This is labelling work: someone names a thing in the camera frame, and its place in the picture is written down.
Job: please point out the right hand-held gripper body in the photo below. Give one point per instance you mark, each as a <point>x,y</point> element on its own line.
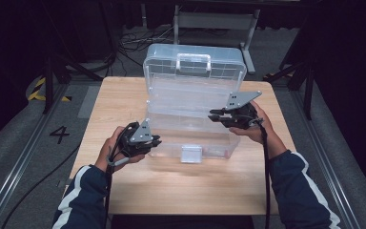
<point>241,109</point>

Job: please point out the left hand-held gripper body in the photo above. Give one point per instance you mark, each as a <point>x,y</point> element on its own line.
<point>139,135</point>

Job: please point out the clear plastic storage box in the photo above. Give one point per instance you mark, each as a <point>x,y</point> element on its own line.
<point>193,95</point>

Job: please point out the person's right hand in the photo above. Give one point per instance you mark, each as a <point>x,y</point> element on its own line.
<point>267,133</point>

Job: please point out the person's left hand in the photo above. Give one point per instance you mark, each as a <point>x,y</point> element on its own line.
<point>106,152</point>

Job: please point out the black metal stand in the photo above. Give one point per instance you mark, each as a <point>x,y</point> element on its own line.
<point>298,79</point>

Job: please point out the grey metal stand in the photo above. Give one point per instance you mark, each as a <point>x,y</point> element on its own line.
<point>216,20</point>

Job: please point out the black tripod stand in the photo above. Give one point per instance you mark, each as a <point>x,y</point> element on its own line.
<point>57,73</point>

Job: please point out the yellow black hazard tape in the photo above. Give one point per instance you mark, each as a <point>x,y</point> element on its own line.
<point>38,90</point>

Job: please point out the metal floor rail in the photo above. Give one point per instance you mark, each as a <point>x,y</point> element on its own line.
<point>324,149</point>
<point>19,165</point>

